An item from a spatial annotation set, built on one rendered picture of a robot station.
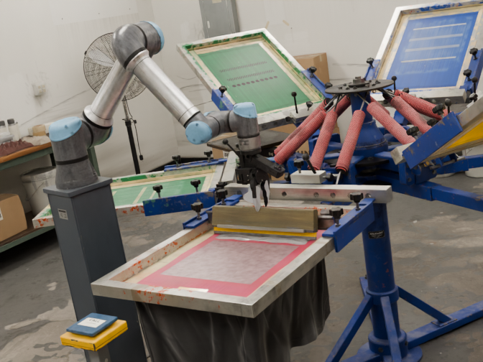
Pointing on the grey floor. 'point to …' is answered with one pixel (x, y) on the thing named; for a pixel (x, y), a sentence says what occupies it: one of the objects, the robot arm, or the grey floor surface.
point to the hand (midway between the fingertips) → (263, 205)
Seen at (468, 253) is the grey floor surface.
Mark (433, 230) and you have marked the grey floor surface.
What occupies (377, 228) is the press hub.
